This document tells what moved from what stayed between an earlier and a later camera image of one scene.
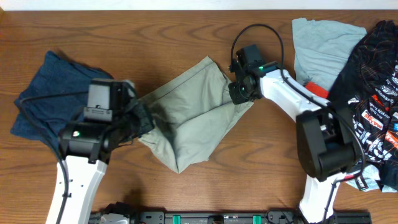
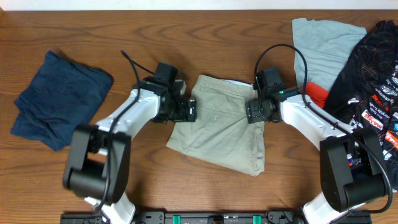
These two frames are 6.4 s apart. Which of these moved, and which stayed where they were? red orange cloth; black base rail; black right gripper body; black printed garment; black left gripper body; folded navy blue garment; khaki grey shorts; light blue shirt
Moved: black right gripper body; khaki grey shorts; black left gripper body
Stayed: folded navy blue garment; black printed garment; black base rail; red orange cloth; light blue shirt
